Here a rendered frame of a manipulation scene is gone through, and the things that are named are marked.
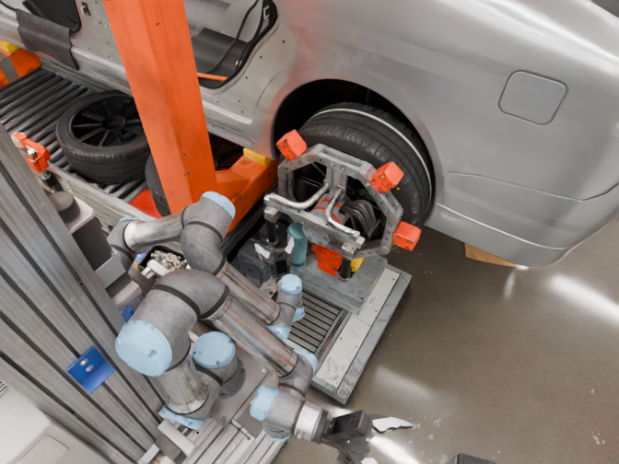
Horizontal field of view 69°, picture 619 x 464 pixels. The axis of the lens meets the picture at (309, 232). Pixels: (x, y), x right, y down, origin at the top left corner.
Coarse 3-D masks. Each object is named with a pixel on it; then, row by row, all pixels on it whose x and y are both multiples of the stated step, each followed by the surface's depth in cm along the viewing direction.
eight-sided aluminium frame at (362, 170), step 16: (320, 144) 174; (304, 160) 176; (320, 160) 171; (336, 160) 168; (352, 160) 169; (288, 176) 195; (352, 176) 168; (368, 176) 165; (288, 192) 203; (384, 192) 172; (384, 208) 171; (400, 208) 174; (336, 240) 209; (384, 240) 185; (368, 256) 197
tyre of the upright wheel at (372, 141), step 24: (312, 120) 187; (336, 120) 176; (360, 120) 174; (384, 120) 175; (312, 144) 180; (336, 144) 173; (360, 144) 167; (384, 144) 169; (408, 144) 175; (408, 168) 171; (432, 168) 184; (408, 192) 172; (432, 192) 190; (408, 216) 180
